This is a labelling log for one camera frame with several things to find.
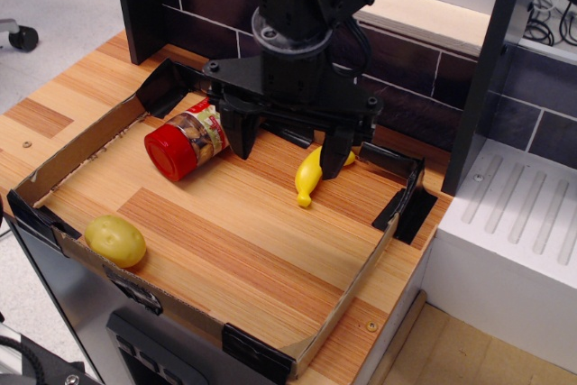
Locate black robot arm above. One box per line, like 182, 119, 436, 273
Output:
203, 0, 382, 179

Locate yellow toy banana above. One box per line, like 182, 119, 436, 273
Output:
294, 145, 357, 209

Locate dark shelf frame with tiles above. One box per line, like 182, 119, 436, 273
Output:
120, 0, 507, 195

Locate black cables in background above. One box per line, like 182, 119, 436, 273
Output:
522, 0, 577, 48

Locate black panel with buttons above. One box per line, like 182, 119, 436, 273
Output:
106, 313, 209, 385

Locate yellow toy potato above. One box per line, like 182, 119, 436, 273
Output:
84, 215, 146, 269

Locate black office chair caster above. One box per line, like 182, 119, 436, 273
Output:
1, 19, 39, 52

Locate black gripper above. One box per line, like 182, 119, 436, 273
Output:
203, 50, 382, 179

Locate red-lidded spice bottle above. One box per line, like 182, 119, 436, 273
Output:
143, 97, 229, 181

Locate cardboard fence with black tape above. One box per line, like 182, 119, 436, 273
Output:
1, 54, 447, 384

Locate white ridged drainboard unit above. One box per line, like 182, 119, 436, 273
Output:
422, 141, 576, 371

